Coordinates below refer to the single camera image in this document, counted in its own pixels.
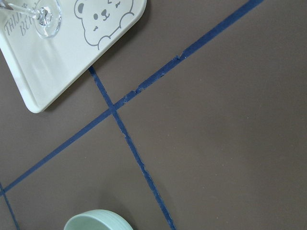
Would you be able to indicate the mint green bowl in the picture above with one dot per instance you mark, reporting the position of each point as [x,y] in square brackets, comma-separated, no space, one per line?
[98,219]

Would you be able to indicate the cream bear tray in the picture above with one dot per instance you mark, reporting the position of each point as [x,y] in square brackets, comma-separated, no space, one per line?
[43,68]

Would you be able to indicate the clear wine glass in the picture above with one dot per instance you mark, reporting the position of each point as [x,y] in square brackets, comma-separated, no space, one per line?
[45,13]

